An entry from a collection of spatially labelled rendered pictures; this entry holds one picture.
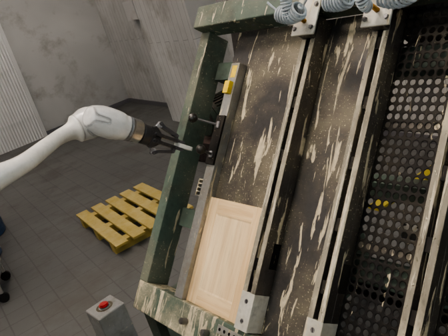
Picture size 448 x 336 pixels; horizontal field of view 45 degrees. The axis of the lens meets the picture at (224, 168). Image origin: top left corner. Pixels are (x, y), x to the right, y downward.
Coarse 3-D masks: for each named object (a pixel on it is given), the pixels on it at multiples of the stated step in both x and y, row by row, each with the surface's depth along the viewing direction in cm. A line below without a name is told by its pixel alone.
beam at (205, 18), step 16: (240, 0) 211; (256, 0) 204; (272, 0) 197; (432, 0) 155; (208, 16) 226; (224, 16) 217; (240, 16) 209; (256, 16) 202; (272, 16) 197; (336, 16) 183; (224, 32) 228
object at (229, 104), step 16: (240, 64) 213; (240, 80) 213; (224, 96) 215; (224, 112) 212; (224, 128) 211; (224, 144) 211; (208, 176) 211; (208, 192) 209; (208, 208) 209; (192, 224) 211; (192, 240) 209; (192, 256) 207; (192, 272) 207; (176, 288) 209
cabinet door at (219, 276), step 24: (216, 216) 205; (240, 216) 195; (216, 240) 202; (240, 240) 192; (216, 264) 199; (240, 264) 189; (192, 288) 205; (216, 288) 196; (240, 288) 186; (216, 312) 192
